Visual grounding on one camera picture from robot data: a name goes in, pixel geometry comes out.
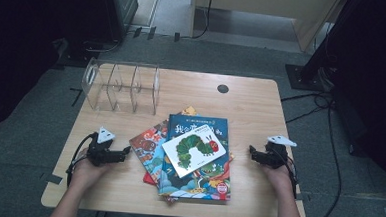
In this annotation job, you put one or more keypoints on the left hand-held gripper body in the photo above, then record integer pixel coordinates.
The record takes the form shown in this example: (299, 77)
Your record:
(99, 152)

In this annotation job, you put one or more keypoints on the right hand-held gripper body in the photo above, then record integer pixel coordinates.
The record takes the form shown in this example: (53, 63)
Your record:
(274, 156)

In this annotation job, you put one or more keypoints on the light blue monsters picture book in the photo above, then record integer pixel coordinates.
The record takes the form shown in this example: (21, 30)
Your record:
(148, 149)

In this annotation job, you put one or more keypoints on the red picture book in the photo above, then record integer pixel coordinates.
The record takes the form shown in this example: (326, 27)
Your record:
(149, 179)

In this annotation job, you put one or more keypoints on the dark blue picture book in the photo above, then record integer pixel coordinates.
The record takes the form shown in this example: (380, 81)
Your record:
(207, 186)

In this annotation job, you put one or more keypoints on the clear acrylic book rack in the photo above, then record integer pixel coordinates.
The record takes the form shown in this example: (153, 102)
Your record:
(122, 88)

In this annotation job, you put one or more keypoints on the white caterpillar board book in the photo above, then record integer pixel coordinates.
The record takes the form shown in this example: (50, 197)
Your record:
(192, 152)

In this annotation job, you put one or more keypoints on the person's right hand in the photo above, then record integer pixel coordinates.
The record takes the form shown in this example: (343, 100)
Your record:
(282, 180)

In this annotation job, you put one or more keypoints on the person's left hand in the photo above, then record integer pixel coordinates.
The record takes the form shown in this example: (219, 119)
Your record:
(85, 174)

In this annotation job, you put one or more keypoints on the grey tape piece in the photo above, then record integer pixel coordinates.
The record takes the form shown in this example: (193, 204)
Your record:
(53, 178)
(303, 196)

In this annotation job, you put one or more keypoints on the black round table grommet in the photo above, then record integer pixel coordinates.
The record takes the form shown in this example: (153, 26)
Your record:
(222, 88)

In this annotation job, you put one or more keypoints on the black stand base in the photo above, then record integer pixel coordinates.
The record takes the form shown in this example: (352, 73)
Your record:
(307, 77)

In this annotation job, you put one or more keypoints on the light wooden furniture panel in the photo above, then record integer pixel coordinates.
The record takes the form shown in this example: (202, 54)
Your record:
(305, 27)

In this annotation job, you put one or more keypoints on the dark cabinet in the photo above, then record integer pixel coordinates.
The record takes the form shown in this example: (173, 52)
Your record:
(119, 11)

